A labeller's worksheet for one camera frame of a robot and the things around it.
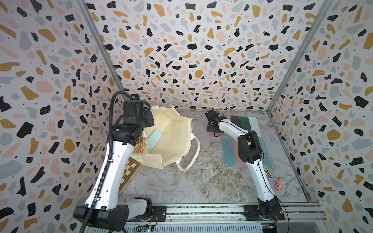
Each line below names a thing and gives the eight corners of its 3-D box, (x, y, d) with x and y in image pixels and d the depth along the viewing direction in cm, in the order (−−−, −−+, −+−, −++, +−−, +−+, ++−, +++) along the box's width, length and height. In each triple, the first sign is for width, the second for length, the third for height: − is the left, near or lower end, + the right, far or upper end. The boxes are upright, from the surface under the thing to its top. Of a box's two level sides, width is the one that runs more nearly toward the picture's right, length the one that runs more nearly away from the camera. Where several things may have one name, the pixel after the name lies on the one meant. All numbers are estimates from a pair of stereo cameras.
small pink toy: (273, 187, 85) (275, 186, 82) (276, 179, 88) (278, 177, 86) (279, 191, 84) (282, 189, 81) (282, 182, 87) (284, 180, 84)
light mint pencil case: (254, 139, 107) (255, 136, 105) (247, 119, 120) (248, 116, 118) (261, 139, 107) (263, 136, 105) (254, 119, 120) (256, 116, 118)
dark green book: (241, 130, 112) (242, 128, 110) (238, 118, 120) (239, 116, 118) (250, 130, 112) (251, 128, 110) (247, 119, 120) (248, 116, 118)
